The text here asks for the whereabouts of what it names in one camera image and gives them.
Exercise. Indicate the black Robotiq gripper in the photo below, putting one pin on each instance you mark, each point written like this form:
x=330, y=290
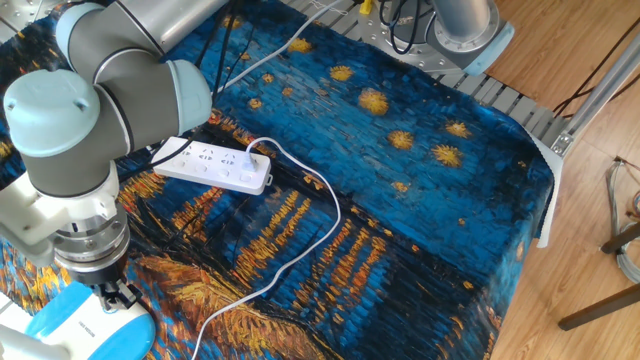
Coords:
x=97, y=275

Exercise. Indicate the white power strip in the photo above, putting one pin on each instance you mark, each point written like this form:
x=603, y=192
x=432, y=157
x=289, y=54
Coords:
x=215, y=167

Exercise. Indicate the silver grey UR5 robot arm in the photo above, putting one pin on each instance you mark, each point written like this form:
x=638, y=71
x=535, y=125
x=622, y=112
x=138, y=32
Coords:
x=115, y=90

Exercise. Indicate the blue and white desk lamp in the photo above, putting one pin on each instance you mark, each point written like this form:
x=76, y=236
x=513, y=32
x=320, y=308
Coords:
x=90, y=325

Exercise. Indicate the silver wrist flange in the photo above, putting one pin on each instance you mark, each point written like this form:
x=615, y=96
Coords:
x=92, y=245

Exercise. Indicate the starry night painted tablecloth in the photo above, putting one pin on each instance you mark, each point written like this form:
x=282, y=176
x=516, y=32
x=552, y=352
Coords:
x=400, y=200

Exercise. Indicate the silver screwed metal plate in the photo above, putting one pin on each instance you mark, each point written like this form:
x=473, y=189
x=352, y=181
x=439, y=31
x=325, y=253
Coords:
x=22, y=10

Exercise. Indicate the silver robot mounting plate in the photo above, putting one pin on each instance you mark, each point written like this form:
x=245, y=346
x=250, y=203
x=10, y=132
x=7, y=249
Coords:
x=380, y=40

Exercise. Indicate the small yellow object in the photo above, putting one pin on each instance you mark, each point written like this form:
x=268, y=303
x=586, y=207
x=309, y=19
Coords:
x=366, y=6

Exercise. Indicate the dark brown wooden leg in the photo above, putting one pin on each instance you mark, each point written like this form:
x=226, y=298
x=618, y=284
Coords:
x=620, y=240
x=600, y=306

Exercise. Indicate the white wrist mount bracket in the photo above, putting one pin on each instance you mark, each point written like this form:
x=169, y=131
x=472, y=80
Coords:
x=45, y=212

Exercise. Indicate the aluminium frame beam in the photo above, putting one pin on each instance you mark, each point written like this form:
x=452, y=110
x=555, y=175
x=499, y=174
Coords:
x=595, y=100

